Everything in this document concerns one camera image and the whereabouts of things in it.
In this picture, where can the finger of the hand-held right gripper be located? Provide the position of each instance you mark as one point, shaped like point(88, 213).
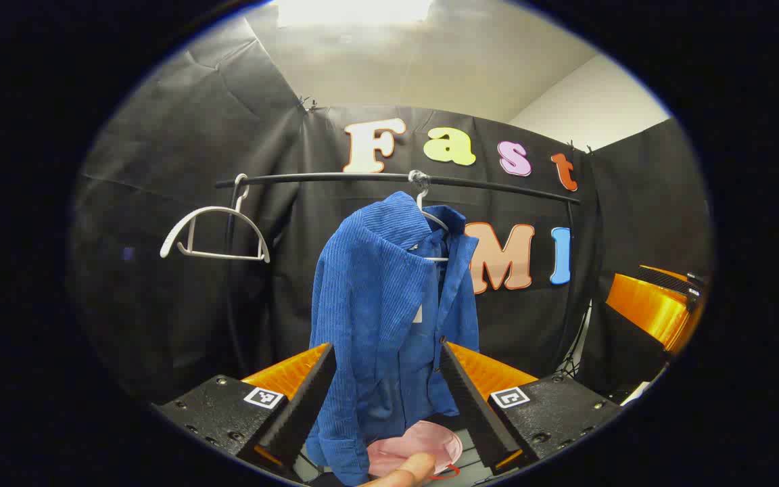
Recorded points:
point(653, 308)

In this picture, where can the pink laundry hamper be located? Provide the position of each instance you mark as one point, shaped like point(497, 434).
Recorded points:
point(410, 443)

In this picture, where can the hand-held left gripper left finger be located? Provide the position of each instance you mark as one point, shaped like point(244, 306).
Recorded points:
point(301, 406)

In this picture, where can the white clothes hanger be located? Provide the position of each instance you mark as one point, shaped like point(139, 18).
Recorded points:
point(214, 210)
point(435, 221)

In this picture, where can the black clothes rack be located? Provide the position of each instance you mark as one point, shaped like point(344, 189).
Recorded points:
point(498, 186)

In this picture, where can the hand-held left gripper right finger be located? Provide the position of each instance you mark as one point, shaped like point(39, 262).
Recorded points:
point(474, 406)

